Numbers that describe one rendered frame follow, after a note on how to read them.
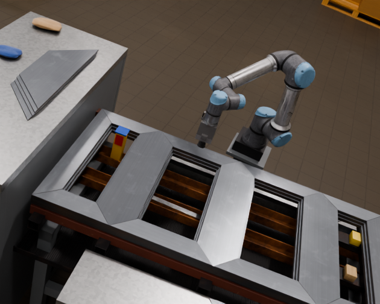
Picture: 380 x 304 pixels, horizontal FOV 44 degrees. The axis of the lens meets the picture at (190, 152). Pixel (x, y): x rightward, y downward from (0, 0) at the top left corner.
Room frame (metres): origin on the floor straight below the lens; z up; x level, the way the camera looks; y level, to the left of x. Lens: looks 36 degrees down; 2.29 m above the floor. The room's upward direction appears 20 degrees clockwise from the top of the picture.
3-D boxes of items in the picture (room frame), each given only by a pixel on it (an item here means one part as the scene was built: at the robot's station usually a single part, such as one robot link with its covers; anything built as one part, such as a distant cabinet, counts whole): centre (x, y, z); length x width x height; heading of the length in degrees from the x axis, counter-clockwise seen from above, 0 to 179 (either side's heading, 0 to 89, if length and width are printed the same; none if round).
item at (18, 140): (1.80, 0.85, 1.03); 1.30 x 0.60 x 0.04; 178
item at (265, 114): (2.44, -0.34, 0.92); 0.13 x 0.12 x 0.14; 42
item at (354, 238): (1.84, -0.92, 0.79); 0.06 x 0.05 x 0.04; 178
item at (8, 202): (1.79, 0.57, 0.50); 1.30 x 0.04 x 1.01; 178
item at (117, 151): (1.90, 0.35, 0.78); 0.05 x 0.05 x 0.19; 88
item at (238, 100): (2.08, -0.11, 1.16); 0.11 x 0.11 x 0.08; 42
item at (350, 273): (1.59, -0.87, 0.79); 0.06 x 0.05 x 0.04; 178
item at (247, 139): (2.45, -0.34, 0.80); 0.15 x 0.15 x 0.10
